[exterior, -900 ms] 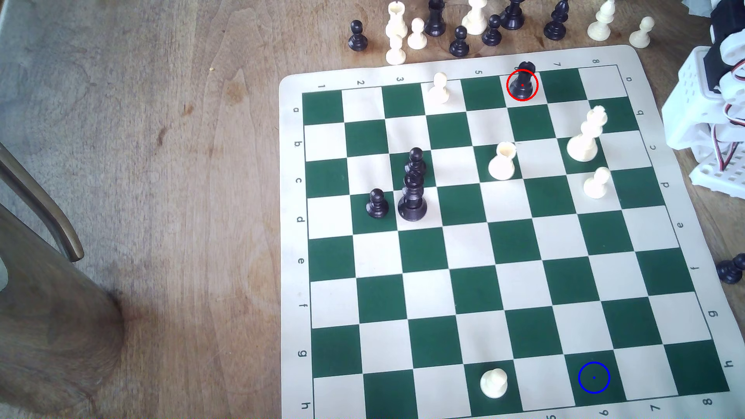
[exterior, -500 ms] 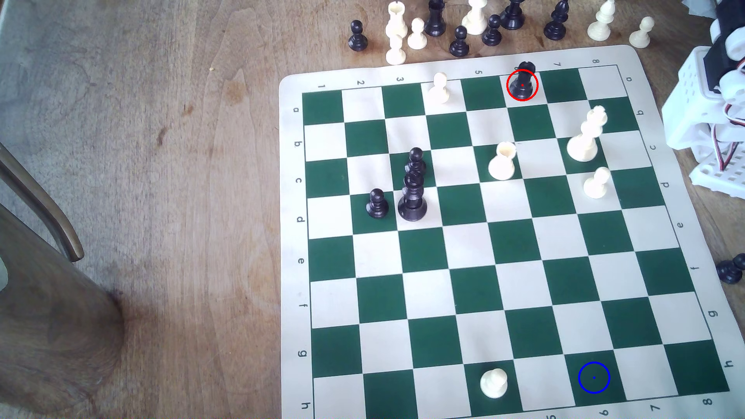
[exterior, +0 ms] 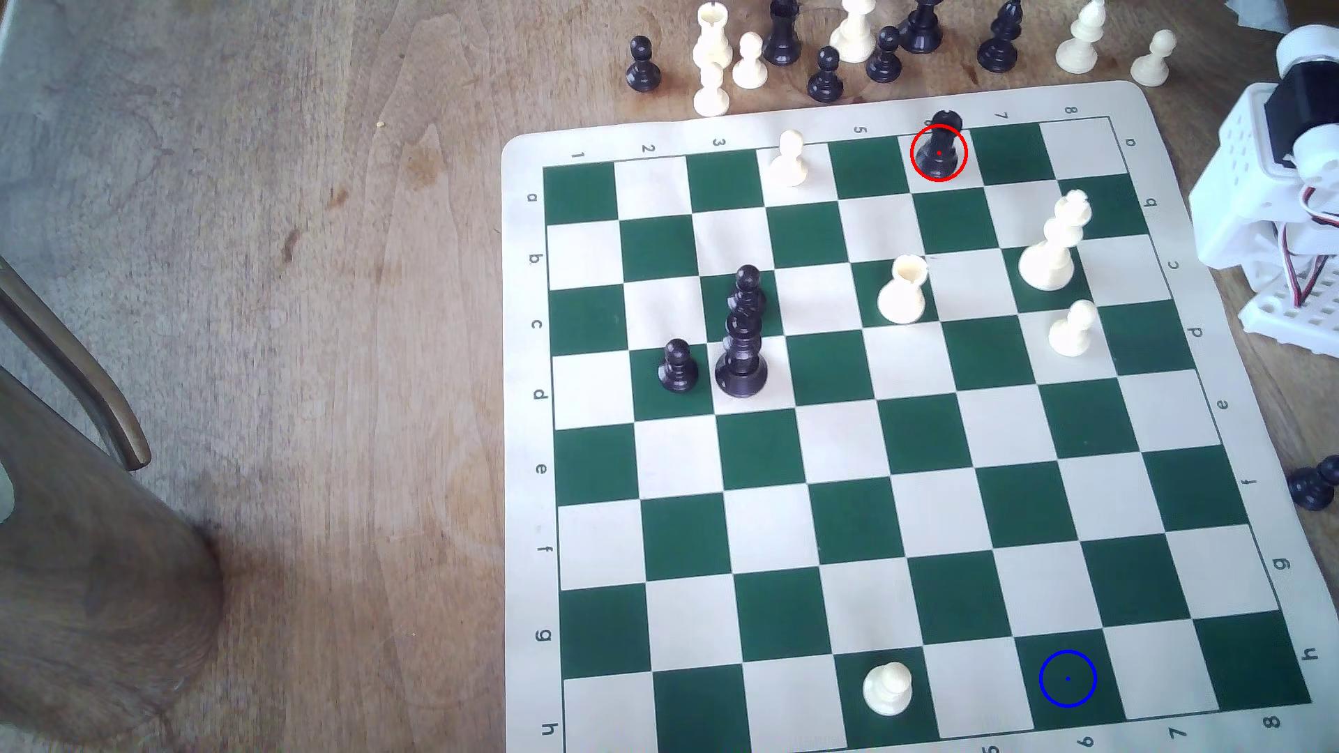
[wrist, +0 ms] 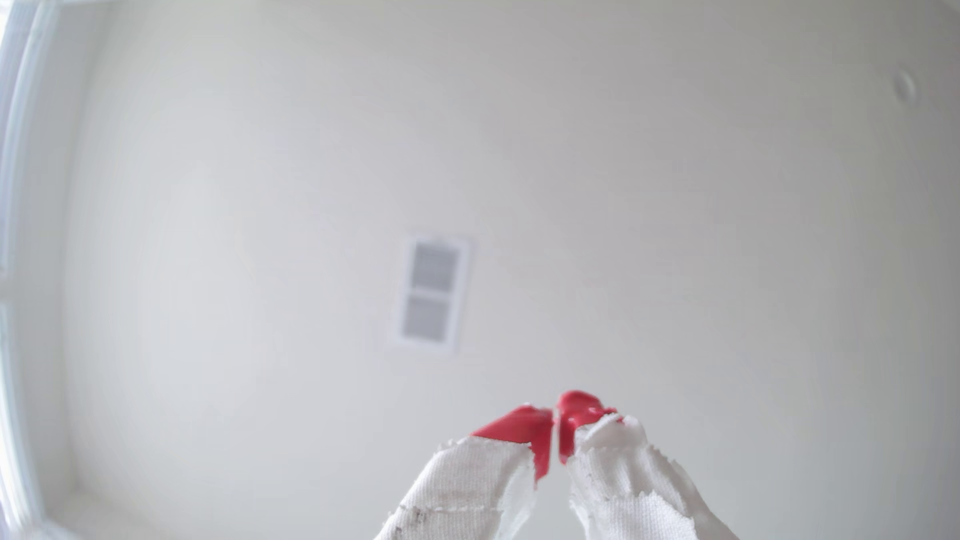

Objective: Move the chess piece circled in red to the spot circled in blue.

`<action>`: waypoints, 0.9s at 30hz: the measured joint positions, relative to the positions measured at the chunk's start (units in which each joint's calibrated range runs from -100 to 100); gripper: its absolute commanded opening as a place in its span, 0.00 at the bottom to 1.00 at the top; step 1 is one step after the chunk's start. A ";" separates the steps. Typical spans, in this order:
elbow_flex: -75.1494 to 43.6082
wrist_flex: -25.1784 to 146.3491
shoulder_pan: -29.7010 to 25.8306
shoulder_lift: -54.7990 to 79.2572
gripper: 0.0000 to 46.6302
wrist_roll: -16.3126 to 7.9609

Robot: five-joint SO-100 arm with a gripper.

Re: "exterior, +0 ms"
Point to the black rook chess piece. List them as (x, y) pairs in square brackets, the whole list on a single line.
[(939, 146)]

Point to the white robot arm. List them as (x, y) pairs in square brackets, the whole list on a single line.
[(1302, 105)]

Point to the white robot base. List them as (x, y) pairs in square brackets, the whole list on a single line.
[(1240, 188)]

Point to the black pawn chess piece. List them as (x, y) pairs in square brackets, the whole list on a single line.
[(885, 63), (678, 368), (825, 81), (747, 284), (642, 69)]

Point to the tall black queen chess piece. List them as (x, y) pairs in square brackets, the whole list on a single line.
[(741, 368)]

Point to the white pawn chess piece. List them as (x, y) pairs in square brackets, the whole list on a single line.
[(888, 688), (749, 67), (1151, 67), (711, 94), (788, 162), (1071, 333)]

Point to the white rook chess piece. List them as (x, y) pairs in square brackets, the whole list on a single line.
[(712, 40), (902, 295)]

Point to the tall white chess piece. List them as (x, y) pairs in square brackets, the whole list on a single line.
[(855, 40)]

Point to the white bishop chess piece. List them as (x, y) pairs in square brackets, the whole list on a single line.
[(1077, 50)]

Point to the fallen black chess piece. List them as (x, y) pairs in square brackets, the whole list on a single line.
[(1313, 487)]

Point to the green and white chessboard mat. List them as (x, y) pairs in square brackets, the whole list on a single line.
[(837, 523)]

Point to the white bishop right side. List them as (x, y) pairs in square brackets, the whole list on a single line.
[(1047, 264)]

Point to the curved wooden chair armrest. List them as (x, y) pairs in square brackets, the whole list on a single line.
[(84, 387)]

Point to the white crumpled paper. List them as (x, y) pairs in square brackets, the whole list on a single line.
[(1255, 13)]

